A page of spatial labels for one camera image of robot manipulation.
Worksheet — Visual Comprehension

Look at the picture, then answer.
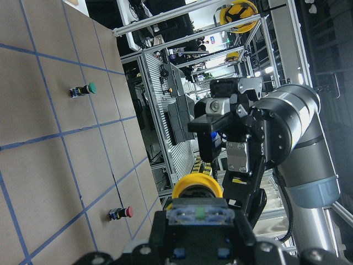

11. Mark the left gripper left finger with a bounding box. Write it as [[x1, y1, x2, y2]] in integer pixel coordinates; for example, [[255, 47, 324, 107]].
[[148, 211, 173, 259]]

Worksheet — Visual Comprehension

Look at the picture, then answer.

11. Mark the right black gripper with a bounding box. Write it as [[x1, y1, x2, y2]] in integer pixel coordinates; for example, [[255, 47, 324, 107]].
[[188, 94, 292, 227]]

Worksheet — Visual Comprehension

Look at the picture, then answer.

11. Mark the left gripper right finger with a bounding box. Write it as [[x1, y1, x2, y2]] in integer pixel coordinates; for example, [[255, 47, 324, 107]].
[[229, 210, 256, 259]]

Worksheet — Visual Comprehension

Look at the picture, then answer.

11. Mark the yellow push button switch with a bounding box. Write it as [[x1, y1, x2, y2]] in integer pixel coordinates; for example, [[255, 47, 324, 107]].
[[166, 173, 234, 226]]

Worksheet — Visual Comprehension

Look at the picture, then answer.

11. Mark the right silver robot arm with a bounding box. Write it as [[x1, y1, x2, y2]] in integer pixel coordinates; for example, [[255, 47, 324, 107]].
[[188, 77, 340, 252]]

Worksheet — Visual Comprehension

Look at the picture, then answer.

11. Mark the yellow hard hat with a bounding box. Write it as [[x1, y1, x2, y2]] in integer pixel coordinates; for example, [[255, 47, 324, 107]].
[[224, 52, 239, 63], [219, 1, 259, 34]]

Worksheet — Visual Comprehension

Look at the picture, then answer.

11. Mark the red push button switch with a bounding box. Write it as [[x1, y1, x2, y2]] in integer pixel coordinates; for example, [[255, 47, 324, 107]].
[[108, 206, 133, 221]]

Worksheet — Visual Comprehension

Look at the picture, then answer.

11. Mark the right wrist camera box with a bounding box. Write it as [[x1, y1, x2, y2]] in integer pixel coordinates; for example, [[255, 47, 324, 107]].
[[210, 77, 263, 100]]

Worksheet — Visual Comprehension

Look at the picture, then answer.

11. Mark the green push button switch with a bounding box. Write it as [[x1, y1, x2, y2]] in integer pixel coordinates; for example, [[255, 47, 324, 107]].
[[69, 82, 97, 98]]

